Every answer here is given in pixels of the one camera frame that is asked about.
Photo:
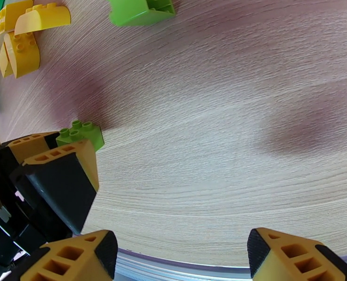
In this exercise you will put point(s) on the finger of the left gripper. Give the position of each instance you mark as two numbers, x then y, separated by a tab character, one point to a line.
59	183
27	148

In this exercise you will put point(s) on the small green lego brick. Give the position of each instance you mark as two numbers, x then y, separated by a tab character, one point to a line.
132	12
82	136

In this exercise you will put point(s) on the yellow curved lego brick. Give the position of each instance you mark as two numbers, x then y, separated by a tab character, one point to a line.
4	63
44	21
24	59

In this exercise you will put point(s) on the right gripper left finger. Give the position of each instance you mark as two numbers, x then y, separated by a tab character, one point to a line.
70	259

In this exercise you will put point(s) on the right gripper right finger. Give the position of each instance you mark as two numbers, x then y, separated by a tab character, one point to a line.
293	259

